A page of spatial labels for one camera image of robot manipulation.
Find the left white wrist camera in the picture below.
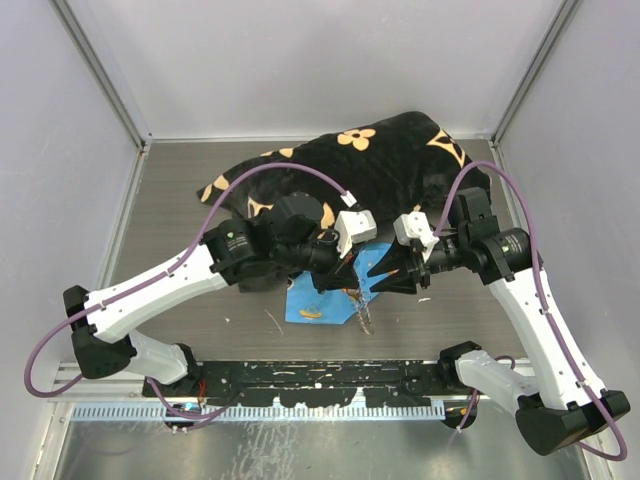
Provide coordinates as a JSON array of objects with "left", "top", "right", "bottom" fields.
[{"left": 335, "top": 210, "right": 378, "bottom": 258}]

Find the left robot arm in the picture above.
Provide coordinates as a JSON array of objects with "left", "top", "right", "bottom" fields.
[{"left": 64, "top": 195, "right": 376, "bottom": 396}]

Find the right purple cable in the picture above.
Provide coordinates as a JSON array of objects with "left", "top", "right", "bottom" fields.
[{"left": 433, "top": 159, "right": 629, "bottom": 461}]

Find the large metal keyring with rings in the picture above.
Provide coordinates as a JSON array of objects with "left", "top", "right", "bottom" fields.
[{"left": 346, "top": 288, "right": 374, "bottom": 335}]

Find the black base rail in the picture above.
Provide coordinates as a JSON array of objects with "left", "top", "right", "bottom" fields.
[{"left": 158, "top": 360, "right": 472, "bottom": 408}]

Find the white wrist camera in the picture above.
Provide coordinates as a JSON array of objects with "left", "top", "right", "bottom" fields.
[
  {"left": 393, "top": 211, "right": 439, "bottom": 261},
  {"left": 335, "top": 210, "right": 378, "bottom": 258}
]

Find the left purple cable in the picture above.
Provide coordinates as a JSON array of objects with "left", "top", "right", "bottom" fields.
[{"left": 23, "top": 162, "right": 359, "bottom": 431}]

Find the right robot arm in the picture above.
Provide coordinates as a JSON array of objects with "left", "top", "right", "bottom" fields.
[{"left": 368, "top": 188, "right": 631, "bottom": 455}]

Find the blue cartoon print cloth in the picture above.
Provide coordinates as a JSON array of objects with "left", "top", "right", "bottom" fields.
[{"left": 285, "top": 242, "right": 391, "bottom": 325}]

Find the purple cable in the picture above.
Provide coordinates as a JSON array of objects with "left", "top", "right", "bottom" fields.
[
  {"left": 23, "top": 162, "right": 359, "bottom": 431},
  {"left": 433, "top": 159, "right": 629, "bottom": 461}
]

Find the white slotted cable duct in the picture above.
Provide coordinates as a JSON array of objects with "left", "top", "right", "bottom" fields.
[{"left": 70, "top": 400, "right": 445, "bottom": 422}]

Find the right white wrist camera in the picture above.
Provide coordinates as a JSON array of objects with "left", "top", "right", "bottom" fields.
[{"left": 393, "top": 211, "right": 439, "bottom": 261}]

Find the black floral plush pillow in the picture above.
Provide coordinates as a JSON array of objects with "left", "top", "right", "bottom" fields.
[{"left": 195, "top": 110, "right": 494, "bottom": 294}]

